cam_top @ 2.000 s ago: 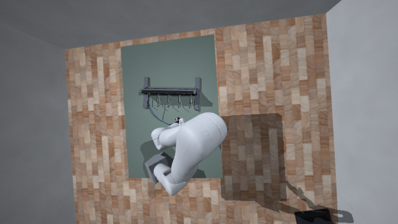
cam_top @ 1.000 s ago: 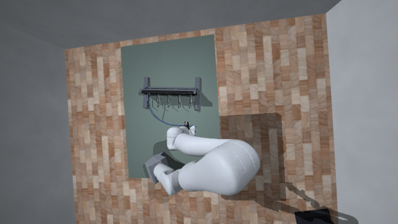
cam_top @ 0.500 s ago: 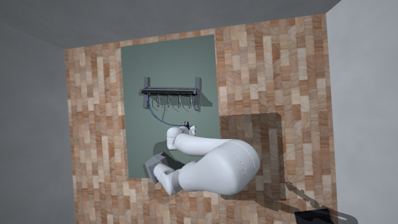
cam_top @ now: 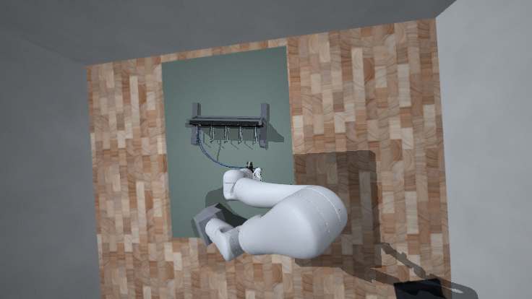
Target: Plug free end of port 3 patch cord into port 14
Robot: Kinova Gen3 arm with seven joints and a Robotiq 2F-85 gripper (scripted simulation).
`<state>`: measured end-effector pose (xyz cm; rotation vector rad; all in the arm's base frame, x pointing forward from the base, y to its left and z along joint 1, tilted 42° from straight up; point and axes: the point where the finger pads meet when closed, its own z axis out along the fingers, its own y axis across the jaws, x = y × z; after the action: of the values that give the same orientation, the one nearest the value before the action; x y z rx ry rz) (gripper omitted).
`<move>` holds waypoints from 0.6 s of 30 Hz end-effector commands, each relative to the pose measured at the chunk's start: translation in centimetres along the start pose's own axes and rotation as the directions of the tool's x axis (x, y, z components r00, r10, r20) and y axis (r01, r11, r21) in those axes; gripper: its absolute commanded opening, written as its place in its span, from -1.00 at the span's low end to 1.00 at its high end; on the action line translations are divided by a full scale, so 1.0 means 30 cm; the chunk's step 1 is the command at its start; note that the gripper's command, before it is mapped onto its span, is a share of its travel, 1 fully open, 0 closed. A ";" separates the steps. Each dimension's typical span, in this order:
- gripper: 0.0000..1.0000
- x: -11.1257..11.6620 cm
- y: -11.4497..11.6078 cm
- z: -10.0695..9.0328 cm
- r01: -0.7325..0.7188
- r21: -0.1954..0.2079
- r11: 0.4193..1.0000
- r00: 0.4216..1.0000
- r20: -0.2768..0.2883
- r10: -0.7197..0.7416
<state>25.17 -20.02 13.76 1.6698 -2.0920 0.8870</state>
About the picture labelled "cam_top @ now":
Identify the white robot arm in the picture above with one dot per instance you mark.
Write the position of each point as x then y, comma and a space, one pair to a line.
303, 221

